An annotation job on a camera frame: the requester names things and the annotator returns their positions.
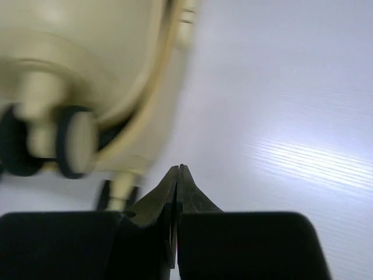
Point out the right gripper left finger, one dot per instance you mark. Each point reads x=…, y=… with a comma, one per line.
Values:
x=137, y=243

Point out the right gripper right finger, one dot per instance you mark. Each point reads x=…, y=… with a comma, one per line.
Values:
x=214, y=244

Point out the yellow hard-shell suitcase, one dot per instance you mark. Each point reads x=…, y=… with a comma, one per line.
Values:
x=91, y=86

